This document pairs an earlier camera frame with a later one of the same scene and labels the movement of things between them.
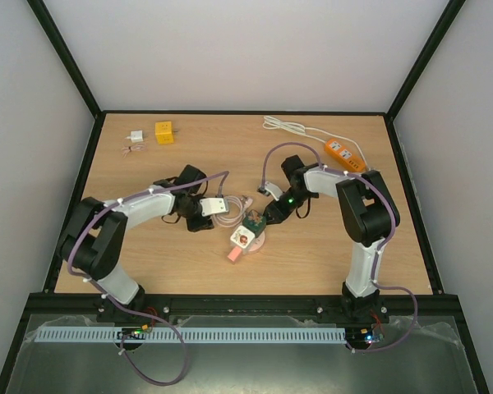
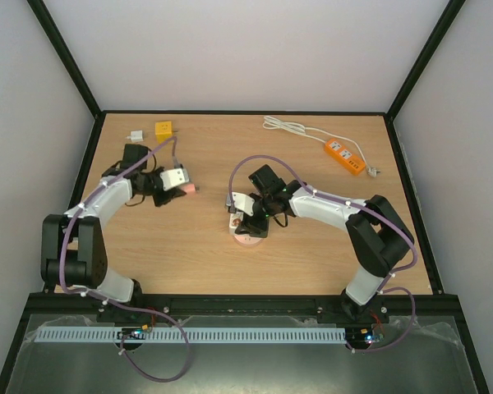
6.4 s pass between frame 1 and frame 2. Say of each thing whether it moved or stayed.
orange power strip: stayed
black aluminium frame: stayed
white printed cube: moved
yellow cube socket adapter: stayed
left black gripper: moved
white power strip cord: stayed
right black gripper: moved
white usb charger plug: stayed
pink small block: moved
